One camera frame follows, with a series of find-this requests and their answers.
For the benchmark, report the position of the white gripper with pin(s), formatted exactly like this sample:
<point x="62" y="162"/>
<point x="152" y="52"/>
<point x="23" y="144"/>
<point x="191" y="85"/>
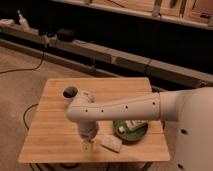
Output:
<point x="87" y="131"/>

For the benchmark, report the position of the white sponge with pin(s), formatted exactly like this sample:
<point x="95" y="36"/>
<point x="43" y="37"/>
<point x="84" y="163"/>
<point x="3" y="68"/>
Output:
<point x="111" y="142"/>

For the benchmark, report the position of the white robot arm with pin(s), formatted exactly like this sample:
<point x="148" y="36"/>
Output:
<point x="191" y="109"/>

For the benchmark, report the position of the green ceramic bowl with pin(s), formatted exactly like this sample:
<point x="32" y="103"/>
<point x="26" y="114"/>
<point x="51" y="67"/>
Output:
<point x="134" y="136"/>

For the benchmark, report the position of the wooden table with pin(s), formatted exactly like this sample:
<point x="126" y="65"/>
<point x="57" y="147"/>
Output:
<point x="54" y="139"/>

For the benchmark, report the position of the white toothpaste tube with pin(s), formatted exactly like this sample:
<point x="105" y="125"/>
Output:
<point x="131" y="125"/>

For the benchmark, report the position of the white cup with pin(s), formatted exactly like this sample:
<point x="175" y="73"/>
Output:
<point x="70" y="92"/>

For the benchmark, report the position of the dark round object on ledge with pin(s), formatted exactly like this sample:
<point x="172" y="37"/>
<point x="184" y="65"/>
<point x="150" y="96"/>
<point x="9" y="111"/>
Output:
<point x="66" y="35"/>

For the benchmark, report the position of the white bottle on ledge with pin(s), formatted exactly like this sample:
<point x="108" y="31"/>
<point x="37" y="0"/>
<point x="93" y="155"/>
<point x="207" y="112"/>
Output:
<point x="23" y="22"/>

